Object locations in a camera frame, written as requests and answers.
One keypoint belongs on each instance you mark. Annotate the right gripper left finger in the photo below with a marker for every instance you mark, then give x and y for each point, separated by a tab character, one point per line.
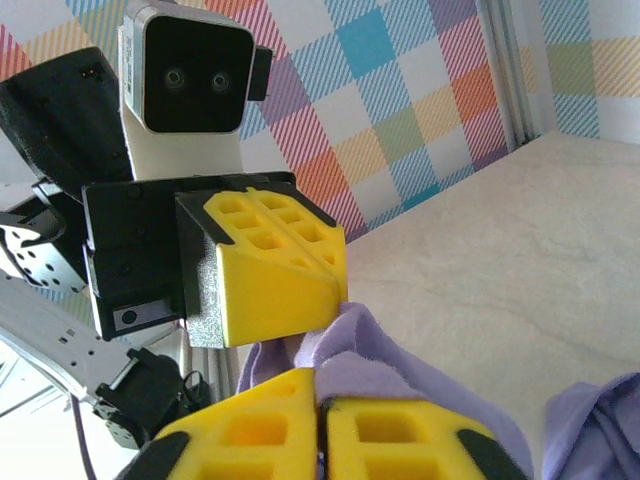
250	440

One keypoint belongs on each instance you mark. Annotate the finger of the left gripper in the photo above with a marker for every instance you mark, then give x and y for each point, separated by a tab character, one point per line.
270	305
320	240

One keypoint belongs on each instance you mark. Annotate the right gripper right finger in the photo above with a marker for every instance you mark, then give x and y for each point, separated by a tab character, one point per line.
400	445

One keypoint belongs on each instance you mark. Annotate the purple t-shirt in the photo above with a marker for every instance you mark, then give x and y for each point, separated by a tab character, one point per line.
380	360

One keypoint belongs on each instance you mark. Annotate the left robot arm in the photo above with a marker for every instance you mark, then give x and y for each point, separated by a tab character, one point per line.
45	335

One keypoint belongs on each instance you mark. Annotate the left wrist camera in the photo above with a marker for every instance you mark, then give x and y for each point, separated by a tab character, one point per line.
195	75

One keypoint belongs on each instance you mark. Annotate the left aluminium corner post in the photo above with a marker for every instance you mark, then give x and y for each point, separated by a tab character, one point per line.
510	75

